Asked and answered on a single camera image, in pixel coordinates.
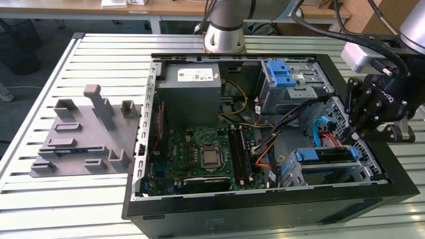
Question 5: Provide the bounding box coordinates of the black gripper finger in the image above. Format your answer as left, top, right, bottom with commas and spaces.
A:
340, 77, 365, 144
357, 122, 416, 144

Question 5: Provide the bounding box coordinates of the hard disk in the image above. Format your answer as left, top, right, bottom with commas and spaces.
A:
296, 146, 358, 165

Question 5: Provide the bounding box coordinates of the metal disk bay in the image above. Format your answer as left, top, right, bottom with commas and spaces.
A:
278, 146, 378, 187

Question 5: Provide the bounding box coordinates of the grey optical drive cage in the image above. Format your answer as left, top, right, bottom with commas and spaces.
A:
258, 59, 334, 115

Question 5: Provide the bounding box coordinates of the blue drive bay latch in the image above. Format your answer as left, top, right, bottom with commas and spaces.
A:
266, 60, 296, 87

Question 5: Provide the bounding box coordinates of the wooden cabinet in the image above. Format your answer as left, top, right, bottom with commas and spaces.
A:
338, 0, 405, 38

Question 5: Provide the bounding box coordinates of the silver CPU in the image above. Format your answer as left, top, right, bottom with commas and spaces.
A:
201, 150, 220, 166

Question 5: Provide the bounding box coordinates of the grey power supply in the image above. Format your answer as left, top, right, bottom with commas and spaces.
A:
156, 63, 223, 127

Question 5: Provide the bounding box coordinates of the black PC case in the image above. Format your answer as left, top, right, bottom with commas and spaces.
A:
121, 52, 421, 237

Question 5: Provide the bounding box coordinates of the CPU socket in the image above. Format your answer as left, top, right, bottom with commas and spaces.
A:
199, 143, 224, 173

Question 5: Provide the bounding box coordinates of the green motherboard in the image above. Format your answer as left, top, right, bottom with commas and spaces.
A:
145, 125, 269, 194

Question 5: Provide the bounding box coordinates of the black graphics card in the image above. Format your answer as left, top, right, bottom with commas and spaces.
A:
181, 175, 232, 194

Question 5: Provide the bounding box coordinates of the grey parts rack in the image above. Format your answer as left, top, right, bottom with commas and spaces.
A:
28, 84, 143, 178

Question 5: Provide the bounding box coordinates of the wooden desk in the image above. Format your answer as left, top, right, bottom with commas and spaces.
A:
56, 0, 353, 38

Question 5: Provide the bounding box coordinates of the black mesh bin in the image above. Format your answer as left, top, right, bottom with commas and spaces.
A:
0, 18, 44, 75

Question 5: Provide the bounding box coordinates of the grey furniture foot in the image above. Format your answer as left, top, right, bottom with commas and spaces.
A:
0, 82, 15, 102

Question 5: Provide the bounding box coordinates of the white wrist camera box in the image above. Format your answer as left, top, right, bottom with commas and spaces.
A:
340, 42, 388, 73

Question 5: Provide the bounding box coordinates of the blue wire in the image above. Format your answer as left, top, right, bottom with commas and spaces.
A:
312, 118, 337, 148

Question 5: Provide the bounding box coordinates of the black wire bundle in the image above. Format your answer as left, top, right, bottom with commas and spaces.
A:
254, 96, 334, 155

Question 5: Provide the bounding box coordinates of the thick black cable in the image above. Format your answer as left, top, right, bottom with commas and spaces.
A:
292, 0, 412, 77

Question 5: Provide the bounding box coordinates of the red orange wire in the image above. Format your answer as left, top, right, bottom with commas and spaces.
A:
253, 117, 276, 127

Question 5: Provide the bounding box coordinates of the yellow wire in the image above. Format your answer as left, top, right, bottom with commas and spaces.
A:
219, 79, 249, 117

